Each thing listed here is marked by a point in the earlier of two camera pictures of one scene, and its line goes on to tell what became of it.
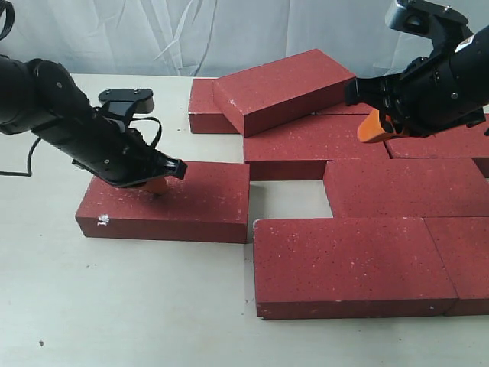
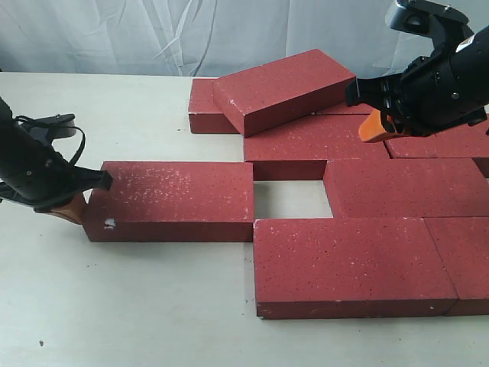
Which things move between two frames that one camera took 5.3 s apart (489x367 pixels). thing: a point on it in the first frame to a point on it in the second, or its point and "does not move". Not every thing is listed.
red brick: [300, 149] does not move
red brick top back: [280, 92] does not move
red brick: [210, 203] does not move
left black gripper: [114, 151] to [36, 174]
